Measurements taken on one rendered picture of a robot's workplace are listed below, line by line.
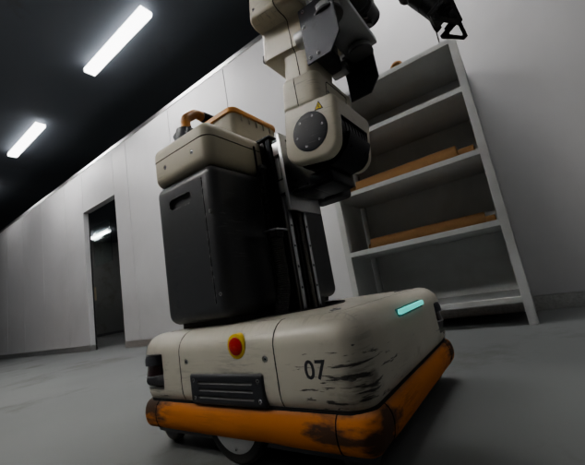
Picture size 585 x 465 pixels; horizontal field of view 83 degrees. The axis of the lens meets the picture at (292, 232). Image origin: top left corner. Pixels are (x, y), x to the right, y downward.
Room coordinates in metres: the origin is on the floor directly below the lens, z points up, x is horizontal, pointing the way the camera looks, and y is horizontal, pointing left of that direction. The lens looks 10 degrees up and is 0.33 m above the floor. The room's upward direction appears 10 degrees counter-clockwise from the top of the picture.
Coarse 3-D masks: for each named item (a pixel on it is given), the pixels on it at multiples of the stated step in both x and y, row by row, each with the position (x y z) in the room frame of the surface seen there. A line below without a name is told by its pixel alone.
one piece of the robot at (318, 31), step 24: (312, 0) 0.77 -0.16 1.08; (336, 0) 0.71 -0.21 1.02; (312, 24) 0.73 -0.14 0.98; (336, 24) 0.70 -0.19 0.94; (360, 24) 0.81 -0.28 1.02; (312, 48) 0.74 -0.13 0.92; (360, 48) 0.87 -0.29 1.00; (336, 72) 0.90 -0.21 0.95; (360, 72) 0.94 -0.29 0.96; (360, 96) 0.95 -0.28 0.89
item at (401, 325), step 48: (192, 336) 0.83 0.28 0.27; (240, 336) 0.71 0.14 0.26; (288, 336) 0.64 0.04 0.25; (336, 336) 0.59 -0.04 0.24; (384, 336) 0.65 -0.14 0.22; (432, 336) 0.91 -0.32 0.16; (192, 384) 0.80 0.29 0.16; (240, 384) 0.72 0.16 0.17; (288, 384) 0.65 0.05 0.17; (336, 384) 0.59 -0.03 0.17; (384, 384) 0.62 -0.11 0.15; (432, 384) 0.82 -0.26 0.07; (192, 432) 0.86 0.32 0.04; (240, 432) 0.72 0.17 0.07; (288, 432) 0.65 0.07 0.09; (336, 432) 0.59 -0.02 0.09; (384, 432) 0.58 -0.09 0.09
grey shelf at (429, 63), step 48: (432, 48) 1.68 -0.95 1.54; (384, 96) 2.06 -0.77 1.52; (432, 96) 2.10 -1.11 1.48; (384, 144) 2.17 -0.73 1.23; (432, 144) 2.14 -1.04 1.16; (480, 144) 1.62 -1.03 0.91; (384, 192) 2.08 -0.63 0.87; (432, 192) 2.18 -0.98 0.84; (480, 192) 2.03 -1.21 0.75; (432, 240) 1.84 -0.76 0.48; (480, 240) 2.07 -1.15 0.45; (384, 288) 2.45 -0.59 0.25; (432, 288) 2.27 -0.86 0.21; (480, 288) 2.11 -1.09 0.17; (528, 288) 1.61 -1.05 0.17
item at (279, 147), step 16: (352, 128) 0.83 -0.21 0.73; (272, 144) 0.93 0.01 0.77; (352, 144) 0.81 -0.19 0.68; (368, 144) 0.88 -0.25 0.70; (288, 160) 0.91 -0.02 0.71; (336, 160) 0.81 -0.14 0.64; (352, 160) 0.85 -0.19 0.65; (288, 176) 0.89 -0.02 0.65; (304, 176) 0.97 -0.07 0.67; (320, 176) 0.84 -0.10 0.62; (336, 176) 0.84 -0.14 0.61; (288, 192) 0.89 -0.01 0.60; (304, 192) 0.89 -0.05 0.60; (320, 192) 0.92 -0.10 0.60; (336, 192) 0.94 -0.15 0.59; (288, 208) 0.89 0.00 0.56; (304, 208) 0.94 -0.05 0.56
